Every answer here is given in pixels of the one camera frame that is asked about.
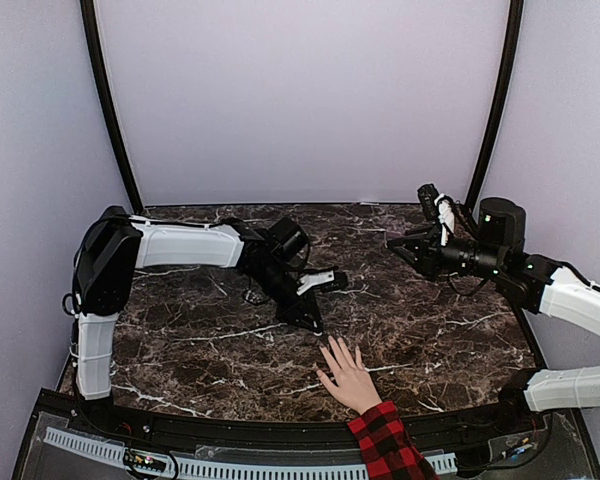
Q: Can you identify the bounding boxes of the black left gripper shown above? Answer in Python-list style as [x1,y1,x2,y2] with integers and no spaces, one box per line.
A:
[248,261,324,332]

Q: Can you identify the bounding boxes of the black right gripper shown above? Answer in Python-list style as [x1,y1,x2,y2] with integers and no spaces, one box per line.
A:
[389,222,506,282]

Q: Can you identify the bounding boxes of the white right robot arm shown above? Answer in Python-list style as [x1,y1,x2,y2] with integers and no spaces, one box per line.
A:
[386,185,600,434]

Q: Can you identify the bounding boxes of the red plaid sleeve forearm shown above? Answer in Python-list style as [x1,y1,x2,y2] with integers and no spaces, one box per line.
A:
[348,401,439,480]

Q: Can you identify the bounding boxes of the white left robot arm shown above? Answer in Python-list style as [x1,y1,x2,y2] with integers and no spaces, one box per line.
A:
[68,206,336,436]

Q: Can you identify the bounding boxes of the person's bare hand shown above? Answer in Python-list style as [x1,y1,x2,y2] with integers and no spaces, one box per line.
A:
[316,336,382,415]

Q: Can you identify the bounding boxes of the small green circuit board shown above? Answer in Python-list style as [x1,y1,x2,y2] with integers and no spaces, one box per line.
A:
[122,449,175,477]

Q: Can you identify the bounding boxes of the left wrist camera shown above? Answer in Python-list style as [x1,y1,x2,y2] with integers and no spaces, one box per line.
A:
[297,269,349,296]

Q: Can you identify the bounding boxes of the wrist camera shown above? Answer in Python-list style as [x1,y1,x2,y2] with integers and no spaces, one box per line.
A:
[417,184,455,246]
[297,269,349,296]

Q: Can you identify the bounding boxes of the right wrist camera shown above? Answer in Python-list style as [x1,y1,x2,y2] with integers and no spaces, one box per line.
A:
[417,184,455,246]

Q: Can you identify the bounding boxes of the grey slotted cable duct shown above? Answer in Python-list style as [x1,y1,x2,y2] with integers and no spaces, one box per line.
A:
[43,426,459,479]

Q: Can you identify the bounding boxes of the black right frame post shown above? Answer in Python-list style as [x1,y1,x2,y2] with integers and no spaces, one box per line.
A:
[464,0,524,212]

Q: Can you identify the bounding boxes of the black frame post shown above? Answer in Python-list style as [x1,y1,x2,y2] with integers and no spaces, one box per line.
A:
[79,0,144,213]
[464,0,524,212]

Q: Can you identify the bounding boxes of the black left frame post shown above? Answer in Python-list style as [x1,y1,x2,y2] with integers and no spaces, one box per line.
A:
[79,0,144,213]

